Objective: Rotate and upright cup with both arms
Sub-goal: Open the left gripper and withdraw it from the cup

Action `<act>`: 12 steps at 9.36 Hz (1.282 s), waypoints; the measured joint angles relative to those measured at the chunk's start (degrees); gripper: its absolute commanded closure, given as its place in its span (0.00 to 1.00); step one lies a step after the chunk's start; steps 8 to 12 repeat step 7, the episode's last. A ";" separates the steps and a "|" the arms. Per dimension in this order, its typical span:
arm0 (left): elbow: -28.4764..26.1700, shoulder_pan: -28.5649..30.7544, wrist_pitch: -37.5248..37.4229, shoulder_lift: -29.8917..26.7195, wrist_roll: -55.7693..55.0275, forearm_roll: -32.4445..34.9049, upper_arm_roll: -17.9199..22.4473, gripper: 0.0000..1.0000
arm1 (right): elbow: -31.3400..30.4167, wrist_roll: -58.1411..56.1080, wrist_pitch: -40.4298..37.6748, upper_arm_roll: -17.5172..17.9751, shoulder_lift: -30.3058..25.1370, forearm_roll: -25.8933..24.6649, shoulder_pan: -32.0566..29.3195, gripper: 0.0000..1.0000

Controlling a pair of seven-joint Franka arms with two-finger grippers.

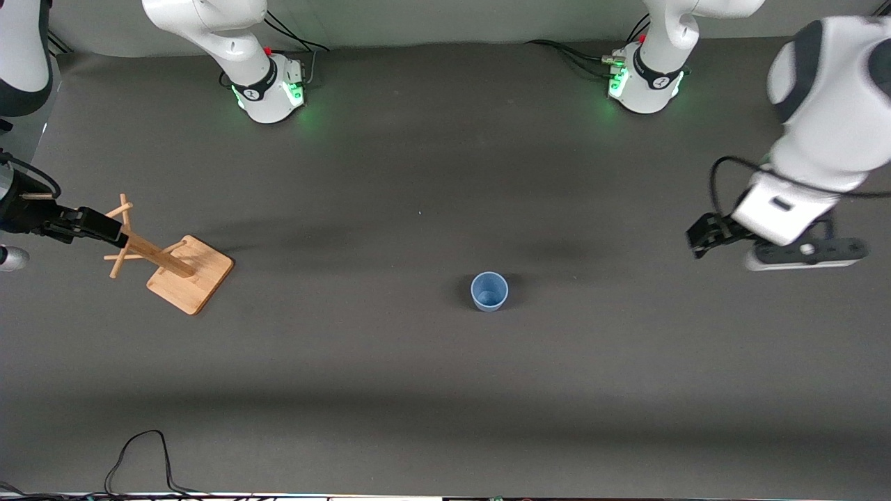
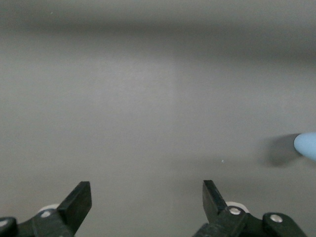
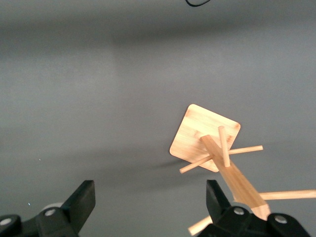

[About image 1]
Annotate black base cables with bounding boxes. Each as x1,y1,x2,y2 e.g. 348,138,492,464
261,7,328,88
526,14,652,77

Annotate black right base cables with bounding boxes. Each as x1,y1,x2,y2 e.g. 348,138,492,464
261,7,328,88

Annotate thin black looped cable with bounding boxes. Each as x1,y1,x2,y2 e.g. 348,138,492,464
0,430,210,501

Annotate wooden cup rack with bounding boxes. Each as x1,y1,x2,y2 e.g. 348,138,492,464
103,193,235,316

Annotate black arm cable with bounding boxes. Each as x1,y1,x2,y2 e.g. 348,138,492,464
709,157,891,218
0,152,62,199

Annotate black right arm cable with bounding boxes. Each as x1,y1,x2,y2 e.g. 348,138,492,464
0,152,62,199

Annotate black left base cables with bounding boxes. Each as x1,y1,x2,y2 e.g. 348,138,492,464
526,14,652,77

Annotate light blue plastic cup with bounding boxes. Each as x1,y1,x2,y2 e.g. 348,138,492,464
471,271,509,312

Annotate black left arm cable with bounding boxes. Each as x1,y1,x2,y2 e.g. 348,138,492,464
709,157,891,218

